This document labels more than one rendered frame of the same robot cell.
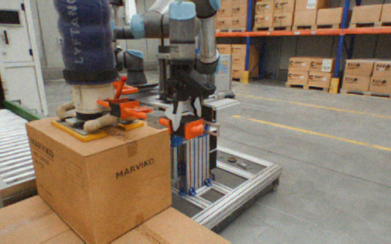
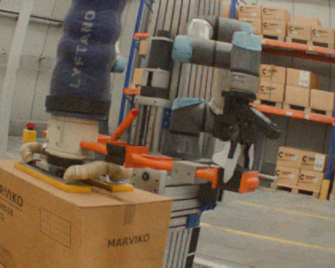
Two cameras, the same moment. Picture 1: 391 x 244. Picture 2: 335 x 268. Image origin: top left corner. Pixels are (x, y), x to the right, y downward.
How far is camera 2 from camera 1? 0.41 m
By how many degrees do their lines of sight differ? 15
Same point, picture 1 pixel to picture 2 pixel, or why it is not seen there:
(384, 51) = not seen: outside the picture
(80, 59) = (77, 83)
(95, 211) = not seen: outside the picture
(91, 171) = (85, 228)
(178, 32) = (245, 61)
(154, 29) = (204, 54)
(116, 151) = (112, 212)
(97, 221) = not seen: outside the picture
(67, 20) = (76, 37)
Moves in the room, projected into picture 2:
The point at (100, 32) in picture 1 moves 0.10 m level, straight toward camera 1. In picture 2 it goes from (108, 53) to (117, 50)
